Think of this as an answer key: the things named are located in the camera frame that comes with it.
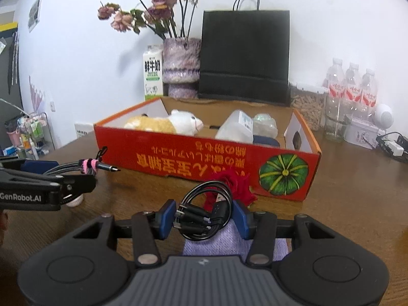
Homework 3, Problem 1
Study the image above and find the clear water bottle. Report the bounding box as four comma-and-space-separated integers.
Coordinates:
360, 68, 378, 109
322, 58, 347, 103
344, 62, 362, 106

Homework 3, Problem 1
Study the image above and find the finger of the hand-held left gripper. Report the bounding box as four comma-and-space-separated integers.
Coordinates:
0, 169, 97, 205
0, 160, 62, 175

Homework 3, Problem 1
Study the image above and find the purple drawstring pouch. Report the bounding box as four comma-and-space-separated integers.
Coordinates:
182, 218, 289, 262

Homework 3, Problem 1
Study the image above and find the red rose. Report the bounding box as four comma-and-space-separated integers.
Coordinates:
204, 170, 258, 212

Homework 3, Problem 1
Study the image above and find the navy zip pouch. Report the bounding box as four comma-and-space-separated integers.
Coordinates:
253, 135, 281, 149

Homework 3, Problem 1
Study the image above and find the yellow white plush toy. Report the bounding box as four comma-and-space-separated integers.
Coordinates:
124, 109, 205, 136

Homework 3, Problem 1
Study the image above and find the red cardboard box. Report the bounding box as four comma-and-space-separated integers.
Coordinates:
93, 96, 322, 202

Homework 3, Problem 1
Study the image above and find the black charging cable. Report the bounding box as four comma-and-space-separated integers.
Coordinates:
174, 182, 234, 240

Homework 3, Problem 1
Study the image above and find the wall picture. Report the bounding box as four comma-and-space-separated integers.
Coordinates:
28, 0, 43, 32

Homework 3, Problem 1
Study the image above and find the white round speaker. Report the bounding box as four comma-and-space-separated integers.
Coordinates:
373, 103, 394, 130

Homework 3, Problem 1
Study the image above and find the purple ceramic vase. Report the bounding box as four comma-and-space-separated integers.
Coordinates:
162, 37, 202, 99

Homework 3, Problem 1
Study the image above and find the white tin box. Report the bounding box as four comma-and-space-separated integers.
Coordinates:
344, 117, 383, 149

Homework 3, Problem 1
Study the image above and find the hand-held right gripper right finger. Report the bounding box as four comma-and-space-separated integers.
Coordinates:
233, 199, 336, 266

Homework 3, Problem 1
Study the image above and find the white green milk carton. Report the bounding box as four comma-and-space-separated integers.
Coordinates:
142, 45, 164, 103

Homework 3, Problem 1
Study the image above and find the clear pellet container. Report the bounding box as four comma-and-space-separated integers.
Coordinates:
288, 82, 329, 131

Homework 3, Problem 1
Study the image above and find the dried roses bouquet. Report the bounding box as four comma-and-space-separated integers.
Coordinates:
97, 0, 205, 40

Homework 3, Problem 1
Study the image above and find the metal storage rack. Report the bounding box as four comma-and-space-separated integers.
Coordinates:
5, 111, 56, 160

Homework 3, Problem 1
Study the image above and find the clear plastic bag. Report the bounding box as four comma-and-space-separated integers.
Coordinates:
252, 112, 278, 139

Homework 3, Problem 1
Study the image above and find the wooden desktop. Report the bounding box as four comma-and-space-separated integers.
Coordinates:
0, 127, 408, 306

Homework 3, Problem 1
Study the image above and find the clear cotton swab container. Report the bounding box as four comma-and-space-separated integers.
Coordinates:
215, 110, 254, 143

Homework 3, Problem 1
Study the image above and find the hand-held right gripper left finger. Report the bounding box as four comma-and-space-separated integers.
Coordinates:
73, 199, 177, 266

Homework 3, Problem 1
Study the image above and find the grey braided cable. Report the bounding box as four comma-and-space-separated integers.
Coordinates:
43, 147, 122, 176

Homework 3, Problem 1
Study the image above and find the empty glass jar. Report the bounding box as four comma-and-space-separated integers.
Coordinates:
323, 97, 353, 143

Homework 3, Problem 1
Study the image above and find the black cable tangle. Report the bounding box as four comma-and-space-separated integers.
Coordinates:
376, 131, 408, 163

